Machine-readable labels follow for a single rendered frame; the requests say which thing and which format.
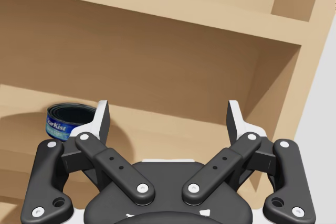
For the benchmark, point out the blue flat can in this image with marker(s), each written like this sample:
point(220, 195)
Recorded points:
point(60, 123)

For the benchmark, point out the pale wooden shelf unit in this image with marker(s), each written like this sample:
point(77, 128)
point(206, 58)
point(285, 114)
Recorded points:
point(168, 58)

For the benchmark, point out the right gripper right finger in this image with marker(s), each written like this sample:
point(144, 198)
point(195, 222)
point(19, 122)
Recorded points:
point(220, 163)

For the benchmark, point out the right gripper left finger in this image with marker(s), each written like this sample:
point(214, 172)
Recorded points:
point(115, 163)

